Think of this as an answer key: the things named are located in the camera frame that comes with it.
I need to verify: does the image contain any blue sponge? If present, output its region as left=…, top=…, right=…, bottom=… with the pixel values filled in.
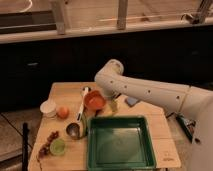
left=125, top=97, right=140, bottom=107

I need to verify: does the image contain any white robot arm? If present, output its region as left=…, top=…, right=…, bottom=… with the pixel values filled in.
left=94, top=59, right=213, bottom=171

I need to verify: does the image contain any green plastic tray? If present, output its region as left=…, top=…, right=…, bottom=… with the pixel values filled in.
left=87, top=116, right=156, bottom=171

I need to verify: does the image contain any yellow banana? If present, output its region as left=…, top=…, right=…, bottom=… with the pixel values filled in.
left=97, top=109, right=115, bottom=117

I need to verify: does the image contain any orange bowl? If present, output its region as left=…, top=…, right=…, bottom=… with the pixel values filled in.
left=84, top=90, right=106, bottom=111

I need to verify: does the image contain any green utensil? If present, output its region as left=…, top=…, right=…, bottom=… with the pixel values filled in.
left=81, top=113, right=87, bottom=138

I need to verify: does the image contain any metal measuring cup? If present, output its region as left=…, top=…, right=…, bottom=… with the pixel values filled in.
left=66, top=123, right=80, bottom=140

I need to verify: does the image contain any orange fruit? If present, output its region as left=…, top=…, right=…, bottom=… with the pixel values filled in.
left=57, top=107, right=69, bottom=119

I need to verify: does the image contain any white cup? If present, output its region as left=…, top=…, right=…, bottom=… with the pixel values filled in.
left=40, top=99, right=56, bottom=117

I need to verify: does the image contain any small green cup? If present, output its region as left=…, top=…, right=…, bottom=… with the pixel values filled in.
left=50, top=138, right=65, bottom=156

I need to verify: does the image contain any green bin with items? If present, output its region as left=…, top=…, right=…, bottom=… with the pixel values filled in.
left=176, top=115, right=196, bottom=141

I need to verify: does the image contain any bunch of red grapes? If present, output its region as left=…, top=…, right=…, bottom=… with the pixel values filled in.
left=37, top=131, right=59, bottom=160

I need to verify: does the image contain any black pole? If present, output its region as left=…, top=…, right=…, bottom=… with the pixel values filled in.
left=22, top=122, right=29, bottom=171

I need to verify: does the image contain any white handled utensil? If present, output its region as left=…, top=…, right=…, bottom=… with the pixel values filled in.
left=77, top=86, right=91, bottom=121

